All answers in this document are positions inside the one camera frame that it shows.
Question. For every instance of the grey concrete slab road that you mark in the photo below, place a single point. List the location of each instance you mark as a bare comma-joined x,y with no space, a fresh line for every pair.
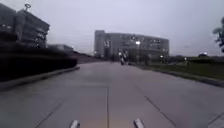
110,90

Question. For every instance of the large curved grey building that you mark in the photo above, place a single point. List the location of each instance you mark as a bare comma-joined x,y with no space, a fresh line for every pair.
133,45

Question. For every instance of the street lamp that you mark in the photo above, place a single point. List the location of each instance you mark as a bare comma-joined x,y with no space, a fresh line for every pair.
137,50

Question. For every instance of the robot's own part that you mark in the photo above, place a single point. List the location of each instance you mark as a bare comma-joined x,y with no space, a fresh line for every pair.
74,124
139,123

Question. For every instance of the grey concrete kerb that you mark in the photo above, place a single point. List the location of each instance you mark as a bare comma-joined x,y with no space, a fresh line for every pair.
33,78
186,76

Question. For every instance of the dark trimmed hedge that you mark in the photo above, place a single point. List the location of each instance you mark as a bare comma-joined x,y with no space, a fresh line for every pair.
30,63

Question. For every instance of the grass strip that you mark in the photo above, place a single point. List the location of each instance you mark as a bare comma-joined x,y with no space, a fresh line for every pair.
200,69

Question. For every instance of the grey multi-storey building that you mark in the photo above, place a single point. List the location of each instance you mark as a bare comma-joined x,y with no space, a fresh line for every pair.
30,28

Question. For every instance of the tree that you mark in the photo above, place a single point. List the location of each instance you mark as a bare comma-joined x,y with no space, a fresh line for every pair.
220,35

